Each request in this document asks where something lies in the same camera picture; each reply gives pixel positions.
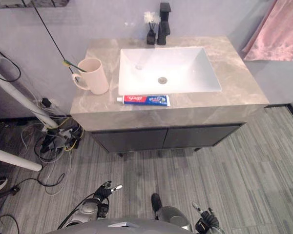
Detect black floor cable with plug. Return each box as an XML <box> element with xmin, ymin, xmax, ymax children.
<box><xmin>0</xmin><ymin>172</ymin><xmax>65</xmax><ymax>234</ymax></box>

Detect grey robot torso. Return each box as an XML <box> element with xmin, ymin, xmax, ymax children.
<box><xmin>47</xmin><ymin>217</ymin><xmax>193</xmax><ymax>234</ymax></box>

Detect pink hanging towel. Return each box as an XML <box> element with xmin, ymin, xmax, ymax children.
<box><xmin>241</xmin><ymin>0</ymin><xmax>293</xmax><ymax>62</ymax></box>

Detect tangled floor cables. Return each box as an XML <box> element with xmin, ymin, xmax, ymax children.
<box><xmin>21</xmin><ymin>97</ymin><xmax>85</xmax><ymax>195</ymax></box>

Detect white stand leg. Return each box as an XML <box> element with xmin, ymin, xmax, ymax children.
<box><xmin>0</xmin><ymin>65</ymin><xmax>59</xmax><ymax>129</ymax></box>
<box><xmin>0</xmin><ymin>145</ymin><xmax>43</xmax><ymax>172</ymax></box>

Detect black square faucet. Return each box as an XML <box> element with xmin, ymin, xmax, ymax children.
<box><xmin>157</xmin><ymin>2</ymin><xmax>172</xmax><ymax>45</ymax></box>

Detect black thin pole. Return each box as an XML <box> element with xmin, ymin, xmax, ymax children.
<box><xmin>32</xmin><ymin>0</ymin><xmax>75</xmax><ymax>74</ymax></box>

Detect pink ceramic mug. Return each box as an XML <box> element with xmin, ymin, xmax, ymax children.
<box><xmin>71</xmin><ymin>58</ymin><xmax>110</xmax><ymax>96</ymax></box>

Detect red blue toothpaste tube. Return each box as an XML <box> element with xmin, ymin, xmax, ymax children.
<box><xmin>116</xmin><ymin>95</ymin><xmax>171</xmax><ymax>107</ymax></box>

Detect green yellow toothbrush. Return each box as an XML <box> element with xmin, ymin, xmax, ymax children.
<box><xmin>62</xmin><ymin>60</ymin><xmax>88</xmax><ymax>73</ymax></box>

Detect white rectangular sink basin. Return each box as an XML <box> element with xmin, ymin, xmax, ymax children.
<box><xmin>118</xmin><ymin>46</ymin><xmax>223</xmax><ymax>96</ymax></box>

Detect marble top vanity cabinet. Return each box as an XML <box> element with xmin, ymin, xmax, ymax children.
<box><xmin>69</xmin><ymin>35</ymin><xmax>270</xmax><ymax>159</ymax></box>

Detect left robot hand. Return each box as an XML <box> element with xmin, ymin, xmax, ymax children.
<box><xmin>94</xmin><ymin>180</ymin><xmax>124</xmax><ymax>202</ymax></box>

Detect black reed diffuser bottle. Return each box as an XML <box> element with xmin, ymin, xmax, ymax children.
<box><xmin>144</xmin><ymin>11</ymin><xmax>161</xmax><ymax>45</ymax></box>

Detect black wire shelf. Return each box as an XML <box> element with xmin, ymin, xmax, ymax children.
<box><xmin>0</xmin><ymin>0</ymin><xmax>71</xmax><ymax>10</ymax></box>

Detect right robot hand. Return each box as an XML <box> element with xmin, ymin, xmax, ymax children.
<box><xmin>191</xmin><ymin>201</ymin><xmax>220</xmax><ymax>234</ymax></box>

